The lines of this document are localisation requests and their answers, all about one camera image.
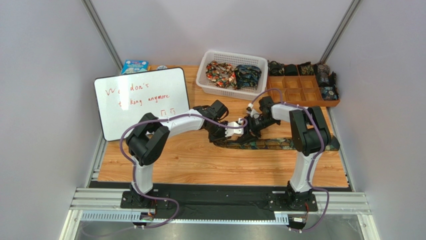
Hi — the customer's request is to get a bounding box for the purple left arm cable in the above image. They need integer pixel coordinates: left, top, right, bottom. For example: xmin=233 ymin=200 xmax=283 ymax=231
xmin=119 ymin=112 xmax=249 ymax=230

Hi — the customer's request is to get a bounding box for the blue brown floral tie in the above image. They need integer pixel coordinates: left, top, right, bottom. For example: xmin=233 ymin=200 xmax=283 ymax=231
xmin=213 ymin=134 xmax=341 ymax=152

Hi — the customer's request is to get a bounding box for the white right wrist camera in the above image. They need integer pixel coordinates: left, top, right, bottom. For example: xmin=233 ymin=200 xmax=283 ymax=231
xmin=246 ymin=103 xmax=261 ymax=119

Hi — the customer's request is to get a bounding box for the dark blue patterned tie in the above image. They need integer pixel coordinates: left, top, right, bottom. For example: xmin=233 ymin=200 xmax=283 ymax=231
xmin=234 ymin=64 xmax=262 ymax=89

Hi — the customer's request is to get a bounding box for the rolled green patterned tie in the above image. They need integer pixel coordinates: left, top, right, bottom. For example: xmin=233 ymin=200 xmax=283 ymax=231
xmin=297 ymin=61 xmax=315 ymax=76

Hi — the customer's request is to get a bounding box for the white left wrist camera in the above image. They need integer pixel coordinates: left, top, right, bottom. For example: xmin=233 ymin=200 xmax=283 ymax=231
xmin=225 ymin=118 xmax=247 ymax=138

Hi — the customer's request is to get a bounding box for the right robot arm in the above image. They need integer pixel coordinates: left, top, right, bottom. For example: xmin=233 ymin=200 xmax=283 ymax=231
xmin=236 ymin=96 xmax=332 ymax=209

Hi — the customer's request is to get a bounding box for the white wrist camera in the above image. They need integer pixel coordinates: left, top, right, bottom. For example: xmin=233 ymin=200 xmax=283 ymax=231
xmin=246 ymin=103 xmax=261 ymax=119
xmin=225 ymin=118 xmax=247 ymax=138

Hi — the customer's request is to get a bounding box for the rolled blue patterned tie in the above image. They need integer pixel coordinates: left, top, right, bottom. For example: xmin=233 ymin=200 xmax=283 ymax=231
xmin=319 ymin=86 xmax=340 ymax=101

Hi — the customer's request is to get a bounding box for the white plastic basket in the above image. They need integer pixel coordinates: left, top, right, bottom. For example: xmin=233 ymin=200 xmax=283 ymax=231
xmin=196 ymin=50 xmax=268 ymax=101

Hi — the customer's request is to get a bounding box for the rolled grey patterned tie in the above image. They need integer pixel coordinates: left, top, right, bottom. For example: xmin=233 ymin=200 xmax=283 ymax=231
xmin=313 ymin=62 xmax=330 ymax=75

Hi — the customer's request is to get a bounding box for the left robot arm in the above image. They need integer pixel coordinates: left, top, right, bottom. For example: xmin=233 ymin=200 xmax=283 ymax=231
xmin=125 ymin=100 xmax=229 ymax=200

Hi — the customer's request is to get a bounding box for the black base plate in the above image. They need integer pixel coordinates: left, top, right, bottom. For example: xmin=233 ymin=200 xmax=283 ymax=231
xmin=89 ymin=182 xmax=353 ymax=221

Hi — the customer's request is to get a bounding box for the wooden compartment tray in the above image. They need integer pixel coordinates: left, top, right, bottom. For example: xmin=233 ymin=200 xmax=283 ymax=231
xmin=266 ymin=74 xmax=340 ymax=107

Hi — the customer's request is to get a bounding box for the rolled black tie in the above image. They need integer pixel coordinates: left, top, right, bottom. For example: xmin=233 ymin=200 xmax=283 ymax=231
xmin=284 ymin=64 xmax=299 ymax=76

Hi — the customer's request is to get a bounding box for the white whiteboard black frame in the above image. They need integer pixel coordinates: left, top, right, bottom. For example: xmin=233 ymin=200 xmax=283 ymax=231
xmin=93 ymin=67 xmax=190 ymax=142

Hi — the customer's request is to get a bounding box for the aluminium frame rail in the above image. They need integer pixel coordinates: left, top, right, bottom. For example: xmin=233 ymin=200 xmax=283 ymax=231
xmin=60 ymin=140 xmax=380 ymax=240

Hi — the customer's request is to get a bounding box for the red floral tie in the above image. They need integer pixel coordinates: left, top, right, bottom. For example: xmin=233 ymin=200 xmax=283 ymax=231
xmin=205 ymin=60 xmax=237 ymax=90

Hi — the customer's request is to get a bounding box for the blue red box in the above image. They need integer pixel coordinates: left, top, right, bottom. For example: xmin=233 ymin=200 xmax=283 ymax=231
xmin=121 ymin=59 xmax=149 ymax=75

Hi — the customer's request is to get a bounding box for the rolled dark grey tie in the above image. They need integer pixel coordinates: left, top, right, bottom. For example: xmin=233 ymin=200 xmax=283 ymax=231
xmin=315 ymin=71 xmax=337 ymax=88

